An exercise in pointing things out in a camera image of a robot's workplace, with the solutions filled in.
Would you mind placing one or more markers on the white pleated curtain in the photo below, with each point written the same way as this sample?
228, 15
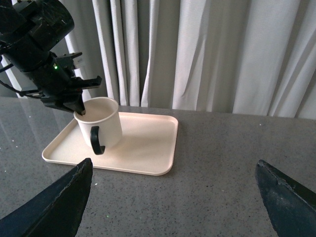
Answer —
255, 57

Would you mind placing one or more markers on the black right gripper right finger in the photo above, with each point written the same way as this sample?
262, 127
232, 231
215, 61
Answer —
291, 207

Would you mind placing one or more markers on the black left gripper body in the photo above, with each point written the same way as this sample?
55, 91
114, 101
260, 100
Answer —
58, 87

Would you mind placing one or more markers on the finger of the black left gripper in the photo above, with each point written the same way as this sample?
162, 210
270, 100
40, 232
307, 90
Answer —
79, 106

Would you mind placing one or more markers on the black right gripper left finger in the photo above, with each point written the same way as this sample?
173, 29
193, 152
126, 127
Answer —
56, 211

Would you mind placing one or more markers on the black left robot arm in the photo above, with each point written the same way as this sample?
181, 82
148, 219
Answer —
29, 30

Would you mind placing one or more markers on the cream rectangular tray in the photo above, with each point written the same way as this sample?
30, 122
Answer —
147, 146

